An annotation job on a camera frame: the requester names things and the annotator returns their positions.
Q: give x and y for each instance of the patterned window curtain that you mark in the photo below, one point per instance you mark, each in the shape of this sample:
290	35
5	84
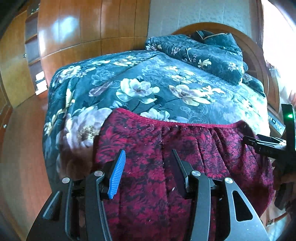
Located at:
272	69

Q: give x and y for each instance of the open wooden shelf unit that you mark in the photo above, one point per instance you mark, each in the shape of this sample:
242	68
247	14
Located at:
32	51

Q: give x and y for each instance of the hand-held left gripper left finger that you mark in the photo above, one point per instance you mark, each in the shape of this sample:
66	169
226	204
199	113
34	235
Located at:
116	176

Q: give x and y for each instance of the folded dark green floral quilt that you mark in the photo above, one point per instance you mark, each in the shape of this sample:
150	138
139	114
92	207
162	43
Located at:
208	59

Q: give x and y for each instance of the person's right hand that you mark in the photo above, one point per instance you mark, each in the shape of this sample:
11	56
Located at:
281	172

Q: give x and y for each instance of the dark green floral bedspread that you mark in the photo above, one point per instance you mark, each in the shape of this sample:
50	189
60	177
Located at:
161	74

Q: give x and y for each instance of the red floral pants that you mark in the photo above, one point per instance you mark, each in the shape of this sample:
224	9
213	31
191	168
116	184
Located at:
150	143

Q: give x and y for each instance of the glossy wooden wardrobe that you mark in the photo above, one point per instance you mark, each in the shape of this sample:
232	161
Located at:
92	27

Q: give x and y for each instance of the arched wooden headboard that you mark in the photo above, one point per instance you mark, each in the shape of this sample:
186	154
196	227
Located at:
256	58

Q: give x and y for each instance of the bedside cabinet with control panel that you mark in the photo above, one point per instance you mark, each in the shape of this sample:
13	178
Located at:
275	122

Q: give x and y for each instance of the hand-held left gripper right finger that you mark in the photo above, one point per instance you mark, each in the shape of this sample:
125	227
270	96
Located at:
181	175

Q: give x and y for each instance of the wooden door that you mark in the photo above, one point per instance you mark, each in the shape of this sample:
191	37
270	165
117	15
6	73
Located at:
16	62

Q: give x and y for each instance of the dark pillow with gold piping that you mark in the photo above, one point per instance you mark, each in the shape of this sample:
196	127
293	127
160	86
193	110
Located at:
222	39

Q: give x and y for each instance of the floral pillow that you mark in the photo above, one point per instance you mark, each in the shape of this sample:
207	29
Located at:
254	85

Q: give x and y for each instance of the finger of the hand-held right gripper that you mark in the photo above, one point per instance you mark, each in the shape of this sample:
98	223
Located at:
261	146

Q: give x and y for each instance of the low wooden cabinet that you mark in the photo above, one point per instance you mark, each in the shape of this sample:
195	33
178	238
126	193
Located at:
4	120

